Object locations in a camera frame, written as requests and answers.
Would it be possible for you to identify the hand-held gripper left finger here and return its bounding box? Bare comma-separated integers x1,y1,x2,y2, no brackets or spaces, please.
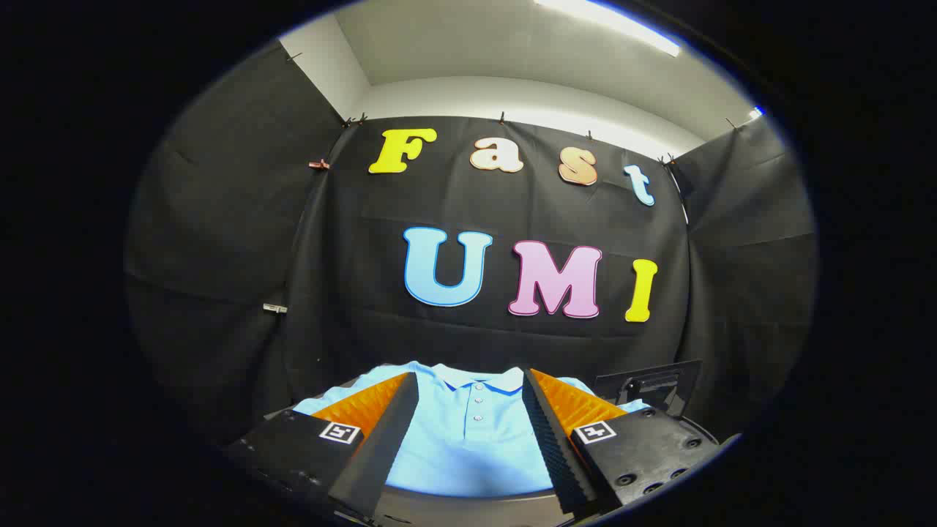
223,372,419,519

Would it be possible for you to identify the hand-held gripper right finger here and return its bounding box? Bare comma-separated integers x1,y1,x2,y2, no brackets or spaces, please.
521,368,722,515

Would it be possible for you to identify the light blue polo shirt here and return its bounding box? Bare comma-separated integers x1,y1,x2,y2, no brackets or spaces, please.
293,360,652,498

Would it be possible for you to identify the transparent washing machine lid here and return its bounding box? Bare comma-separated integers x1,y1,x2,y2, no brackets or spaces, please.
593,359,703,419

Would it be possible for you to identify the black backdrop cloth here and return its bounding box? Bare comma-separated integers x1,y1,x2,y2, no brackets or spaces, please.
124,40,817,447

